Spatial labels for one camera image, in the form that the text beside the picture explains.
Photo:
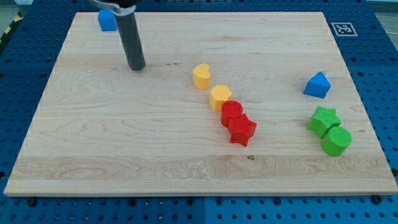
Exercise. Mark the green cylinder block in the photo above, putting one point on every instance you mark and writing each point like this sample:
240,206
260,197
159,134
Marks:
336,141

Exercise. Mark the red cylinder block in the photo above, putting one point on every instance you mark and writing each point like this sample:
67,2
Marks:
229,110

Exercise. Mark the green star block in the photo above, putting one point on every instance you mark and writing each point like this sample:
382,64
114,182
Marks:
322,120

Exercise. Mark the silver clamp on rod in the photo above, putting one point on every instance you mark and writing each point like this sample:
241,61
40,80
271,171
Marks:
115,8

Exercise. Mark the yellow heart block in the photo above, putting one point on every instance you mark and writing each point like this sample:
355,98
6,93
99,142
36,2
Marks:
202,76

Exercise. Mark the blue cube block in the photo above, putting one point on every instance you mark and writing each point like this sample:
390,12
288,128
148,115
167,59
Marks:
107,21

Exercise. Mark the yellow hexagon block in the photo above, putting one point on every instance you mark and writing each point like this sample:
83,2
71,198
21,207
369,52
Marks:
219,94

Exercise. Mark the red star block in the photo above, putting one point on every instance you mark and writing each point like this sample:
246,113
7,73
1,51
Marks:
241,129

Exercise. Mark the wooden board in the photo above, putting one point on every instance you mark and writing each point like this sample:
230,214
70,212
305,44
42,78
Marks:
104,130

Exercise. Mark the blue triangle block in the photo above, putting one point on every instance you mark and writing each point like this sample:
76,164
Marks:
318,86

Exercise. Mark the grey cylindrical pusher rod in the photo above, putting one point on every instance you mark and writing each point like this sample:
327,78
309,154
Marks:
129,34

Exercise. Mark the white fiducial marker tag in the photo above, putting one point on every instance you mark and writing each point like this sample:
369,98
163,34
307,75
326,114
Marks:
344,29

